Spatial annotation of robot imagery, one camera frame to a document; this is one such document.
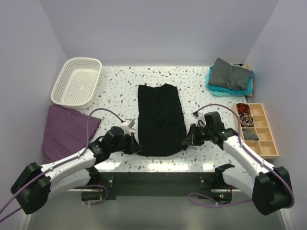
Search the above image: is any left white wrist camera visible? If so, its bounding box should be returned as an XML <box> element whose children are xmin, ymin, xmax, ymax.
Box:
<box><xmin>119</xmin><ymin>119</ymin><xmax>135</xmax><ymax>134</ymax></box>

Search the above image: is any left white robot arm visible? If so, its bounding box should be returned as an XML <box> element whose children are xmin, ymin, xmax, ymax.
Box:
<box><xmin>11</xmin><ymin>126</ymin><xmax>142</xmax><ymax>214</ymax></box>

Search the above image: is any grey folded t shirt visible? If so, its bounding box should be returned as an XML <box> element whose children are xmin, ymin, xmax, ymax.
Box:
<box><xmin>209</xmin><ymin>57</ymin><xmax>253</xmax><ymax>91</ymax></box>

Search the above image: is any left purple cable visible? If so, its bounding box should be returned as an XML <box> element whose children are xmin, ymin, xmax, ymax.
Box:
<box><xmin>0</xmin><ymin>108</ymin><xmax>125</xmax><ymax>218</ymax></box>

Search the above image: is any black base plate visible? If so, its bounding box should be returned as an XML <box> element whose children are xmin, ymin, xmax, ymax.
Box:
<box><xmin>80</xmin><ymin>172</ymin><xmax>235</xmax><ymax>204</ymax></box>

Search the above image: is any white plastic basket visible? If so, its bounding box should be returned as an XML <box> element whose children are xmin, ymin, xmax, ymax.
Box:
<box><xmin>50</xmin><ymin>57</ymin><xmax>102</xmax><ymax>110</ymax></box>

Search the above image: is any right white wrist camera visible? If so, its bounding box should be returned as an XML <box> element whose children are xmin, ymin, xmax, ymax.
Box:
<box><xmin>192</xmin><ymin>111</ymin><xmax>206</xmax><ymax>127</ymax></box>

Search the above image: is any black t shirt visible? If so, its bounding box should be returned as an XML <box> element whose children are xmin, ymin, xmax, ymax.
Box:
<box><xmin>137</xmin><ymin>84</ymin><xmax>187</xmax><ymax>157</ymax></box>

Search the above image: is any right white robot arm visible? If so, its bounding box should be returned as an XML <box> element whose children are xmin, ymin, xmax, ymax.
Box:
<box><xmin>182</xmin><ymin>112</ymin><xmax>294</xmax><ymax>215</ymax></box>

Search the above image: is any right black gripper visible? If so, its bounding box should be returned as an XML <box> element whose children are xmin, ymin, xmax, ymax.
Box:
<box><xmin>182</xmin><ymin>123</ymin><xmax>213</xmax><ymax>146</ymax></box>

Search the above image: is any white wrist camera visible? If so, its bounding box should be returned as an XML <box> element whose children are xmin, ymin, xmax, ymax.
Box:
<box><xmin>119</xmin><ymin>119</ymin><xmax>135</xmax><ymax>134</ymax></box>
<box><xmin>192</xmin><ymin>111</ymin><xmax>206</xmax><ymax>127</ymax></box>

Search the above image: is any purple cloth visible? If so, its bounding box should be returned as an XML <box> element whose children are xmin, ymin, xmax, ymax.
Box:
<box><xmin>42</xmin><ymin>105</ymin><xmax>101</xmax><ymax>163</ymax></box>

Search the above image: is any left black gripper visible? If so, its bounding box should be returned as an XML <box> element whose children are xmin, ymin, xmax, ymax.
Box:
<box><xmin>110</xmin><ymin>131</ymin><xmax>142</xmax><ymax>154</ymax></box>

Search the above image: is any grey cloth in tray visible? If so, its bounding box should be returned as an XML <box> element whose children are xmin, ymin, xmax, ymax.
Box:
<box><xmin>242</xmin><ymin>128</ymin><xmax>259</xmax><ymax>141</ymax></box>

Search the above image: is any red patterned cloth in tray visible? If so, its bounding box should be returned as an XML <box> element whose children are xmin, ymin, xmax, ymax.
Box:
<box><xmin>236</xmin><ymin>103</ymin><xmax>254</xmax><ymax>127</ymax></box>

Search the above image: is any aluminium rail frame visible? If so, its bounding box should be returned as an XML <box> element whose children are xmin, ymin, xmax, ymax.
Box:
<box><xmin>19</xmin><ymin>190</ymin><xmax>294</xmax><ymax>230</ymax></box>

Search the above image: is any teal folded t shirt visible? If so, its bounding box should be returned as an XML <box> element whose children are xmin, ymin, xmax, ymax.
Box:
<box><xmin>205</xmin><ymin>66</ymin><xmax>254</xmax><ymax>97</ymax></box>

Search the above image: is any wooden compartment tray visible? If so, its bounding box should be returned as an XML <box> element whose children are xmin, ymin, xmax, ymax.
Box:
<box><xmin>232</xmin><ymin>103</ymin><xmax>279</xmax><ymax>160</ymax></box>

